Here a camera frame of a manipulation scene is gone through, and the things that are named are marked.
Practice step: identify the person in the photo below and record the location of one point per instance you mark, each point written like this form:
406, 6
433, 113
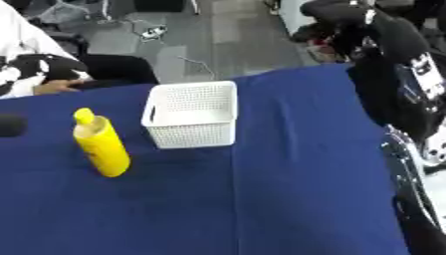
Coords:
23, 50

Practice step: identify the yellow plastic bottle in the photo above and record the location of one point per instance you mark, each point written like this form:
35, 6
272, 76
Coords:
101, 146

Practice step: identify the white perforated plastic basket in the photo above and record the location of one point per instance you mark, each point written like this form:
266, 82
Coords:
191, 114

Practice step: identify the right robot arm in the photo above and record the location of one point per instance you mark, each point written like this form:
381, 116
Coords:
421, 186

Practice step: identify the black chair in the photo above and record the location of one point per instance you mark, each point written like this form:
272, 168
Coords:
119, 69

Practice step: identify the white power strip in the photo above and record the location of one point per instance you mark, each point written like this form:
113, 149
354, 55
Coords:
154, 33

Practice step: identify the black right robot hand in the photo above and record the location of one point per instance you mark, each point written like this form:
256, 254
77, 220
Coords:
395, 33

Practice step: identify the person's hand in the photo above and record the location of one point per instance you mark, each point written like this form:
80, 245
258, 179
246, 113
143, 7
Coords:
55, 87

